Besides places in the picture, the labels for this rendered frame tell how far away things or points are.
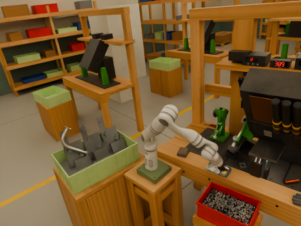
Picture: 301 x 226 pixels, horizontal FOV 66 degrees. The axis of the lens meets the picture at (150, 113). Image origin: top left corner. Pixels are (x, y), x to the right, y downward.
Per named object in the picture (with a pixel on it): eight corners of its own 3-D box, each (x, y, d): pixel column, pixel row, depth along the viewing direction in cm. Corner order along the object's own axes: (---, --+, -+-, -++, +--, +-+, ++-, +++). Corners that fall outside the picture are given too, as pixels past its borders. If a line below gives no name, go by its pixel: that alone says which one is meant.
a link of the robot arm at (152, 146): (152, 124, 169) (153, 144, 177) (140, 128, 165) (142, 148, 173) (158, 130, 161) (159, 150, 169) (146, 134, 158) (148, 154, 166)
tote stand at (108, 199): (97, 266, 203) (75, 200, 169) (73, 228, 241) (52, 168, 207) (156, 220, 240) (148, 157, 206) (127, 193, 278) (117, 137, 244)
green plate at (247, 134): (248, 146, 164) (259, 122, 152) (237, 140, 167) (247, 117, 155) (254, 138, 171) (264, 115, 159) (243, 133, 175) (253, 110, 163)
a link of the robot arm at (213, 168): (205, 169, 145) (202, 166, 140) (212, 154, 148) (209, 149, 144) (219, 175, 139) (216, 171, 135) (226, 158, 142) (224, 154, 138)
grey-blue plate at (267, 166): (265, 179, 154) (268, 162, 148) (262, 177, 156) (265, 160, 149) (270, 171, 161) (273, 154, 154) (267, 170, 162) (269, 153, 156)
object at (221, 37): (223, 46, 972) (223, 35, 953) (206, 45, 1027) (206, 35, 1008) (237, 41, 1042) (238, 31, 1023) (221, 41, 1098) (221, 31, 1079)
